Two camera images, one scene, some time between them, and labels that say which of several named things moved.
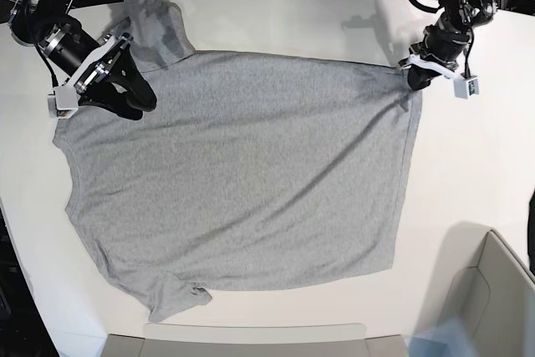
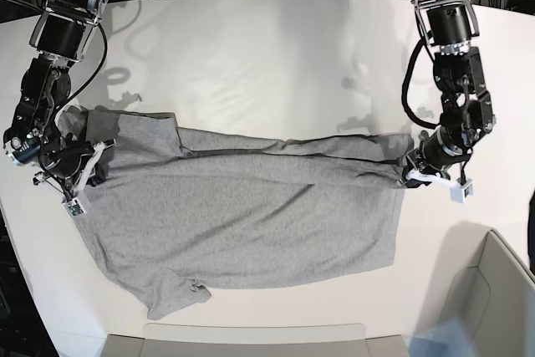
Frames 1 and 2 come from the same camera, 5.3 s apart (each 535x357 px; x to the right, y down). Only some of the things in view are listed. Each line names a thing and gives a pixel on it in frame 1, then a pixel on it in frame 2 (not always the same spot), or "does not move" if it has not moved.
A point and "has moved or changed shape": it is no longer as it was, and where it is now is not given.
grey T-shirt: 250,168 has moved or changed shape
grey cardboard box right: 494,303 does not move
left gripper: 89,79 -> 71,164
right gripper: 436,55 -> 432,160
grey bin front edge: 256,339 does not move
